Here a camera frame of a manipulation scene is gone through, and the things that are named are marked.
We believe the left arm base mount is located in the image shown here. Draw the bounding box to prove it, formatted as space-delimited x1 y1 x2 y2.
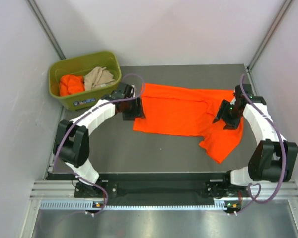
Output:
74 181 107 199

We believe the olive green plastic bin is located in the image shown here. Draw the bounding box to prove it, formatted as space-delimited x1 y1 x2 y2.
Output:
48 51 122 111

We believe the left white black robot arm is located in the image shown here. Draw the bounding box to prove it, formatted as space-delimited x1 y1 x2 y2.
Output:
53 97 145 197

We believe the beige shirt in bin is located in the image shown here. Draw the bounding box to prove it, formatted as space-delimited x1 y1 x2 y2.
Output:
84 66 115 91

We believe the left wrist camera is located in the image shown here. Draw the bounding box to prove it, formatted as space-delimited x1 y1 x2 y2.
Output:
111 82 134 100

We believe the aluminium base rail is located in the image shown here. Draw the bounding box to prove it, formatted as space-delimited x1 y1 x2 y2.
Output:
29 178 298 211

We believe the orange t-shirt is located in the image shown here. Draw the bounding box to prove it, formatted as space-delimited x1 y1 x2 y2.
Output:
133 83 244 163

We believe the black centre mounting plate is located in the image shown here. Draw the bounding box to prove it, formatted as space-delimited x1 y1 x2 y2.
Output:
105 181 214 206

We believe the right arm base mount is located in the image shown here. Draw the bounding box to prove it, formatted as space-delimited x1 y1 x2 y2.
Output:
205 176 248 199

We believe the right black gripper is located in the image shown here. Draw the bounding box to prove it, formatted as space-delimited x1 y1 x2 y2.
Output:
213 100 242 130

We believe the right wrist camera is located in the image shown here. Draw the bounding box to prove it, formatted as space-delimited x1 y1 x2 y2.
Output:
233 84 253 99

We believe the orange shirt in bin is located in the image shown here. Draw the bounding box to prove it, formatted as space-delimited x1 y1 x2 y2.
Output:
59 74 85 97

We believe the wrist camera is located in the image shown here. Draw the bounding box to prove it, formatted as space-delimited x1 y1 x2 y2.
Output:
111 82 134 100
233 84 253 99

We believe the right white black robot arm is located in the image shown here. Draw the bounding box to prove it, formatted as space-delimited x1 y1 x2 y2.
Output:
213 95 282 196

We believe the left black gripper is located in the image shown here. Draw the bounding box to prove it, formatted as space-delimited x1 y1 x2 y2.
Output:
122 97 145 121

